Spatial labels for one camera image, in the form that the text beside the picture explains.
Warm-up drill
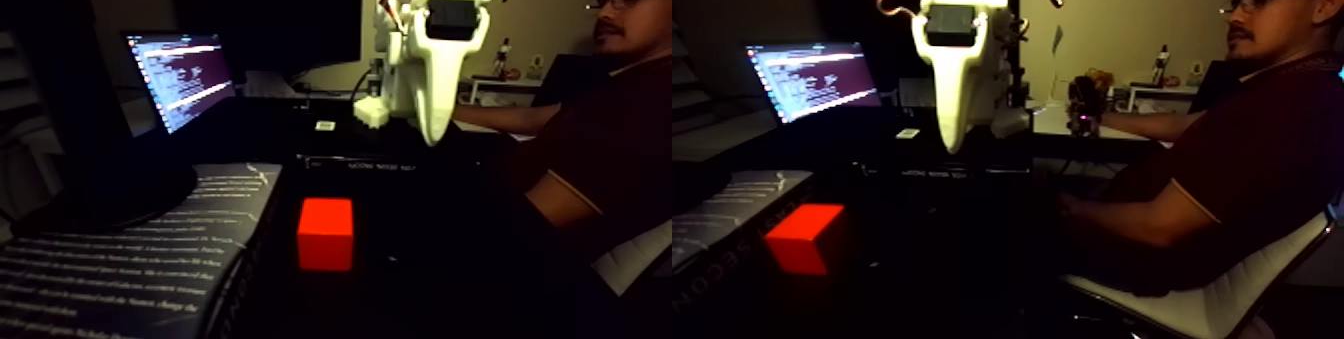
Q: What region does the dark leader arm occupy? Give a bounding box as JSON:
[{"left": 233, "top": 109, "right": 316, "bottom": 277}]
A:
[{"left": 1065, "top": 68, "right": 1117, "bottom": 138}]

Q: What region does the open laptop with lit screen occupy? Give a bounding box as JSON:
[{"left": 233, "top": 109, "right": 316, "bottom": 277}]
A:
[{"left": 123, "top": 31, "right": 238, "bottom": 138}]

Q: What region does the person's left hand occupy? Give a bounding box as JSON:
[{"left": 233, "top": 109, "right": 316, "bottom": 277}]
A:
[{"left": 1058, "top": 191, "right": 1085, "bottom": 227}]

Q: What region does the black book with white text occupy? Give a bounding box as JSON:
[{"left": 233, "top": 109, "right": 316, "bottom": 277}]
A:
[{"left": 0, "top": 162, "right": 285, "bottom": 339}]

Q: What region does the person's right hand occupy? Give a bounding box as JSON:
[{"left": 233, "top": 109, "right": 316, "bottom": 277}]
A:
[{"left": 1070, "top": 107, "right": 1105, "bottom": 139}]

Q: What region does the red cube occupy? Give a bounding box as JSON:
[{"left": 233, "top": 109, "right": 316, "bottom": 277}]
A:
[{"left": 297, "top": 198, "right": 355, "bottom": 272}]

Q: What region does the white desk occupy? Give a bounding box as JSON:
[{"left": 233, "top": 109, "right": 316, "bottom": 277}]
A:
[{"left": 467, "top": 73, "right": 547, "bottom": 106}]

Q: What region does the black flat monitor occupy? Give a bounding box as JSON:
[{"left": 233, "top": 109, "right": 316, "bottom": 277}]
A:
[{"left": 173, "top": 0, "right": 364, "bottom": 80}]

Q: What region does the white office chair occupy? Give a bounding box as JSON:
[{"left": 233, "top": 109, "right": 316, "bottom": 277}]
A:
[{"left": 1060, "top": 204, "right": 1340, "bottom": 339}]

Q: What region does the person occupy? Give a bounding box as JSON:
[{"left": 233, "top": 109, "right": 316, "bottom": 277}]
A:
[{"left": 1058, "top": 0, "right": 1344, "bottom": 300}]

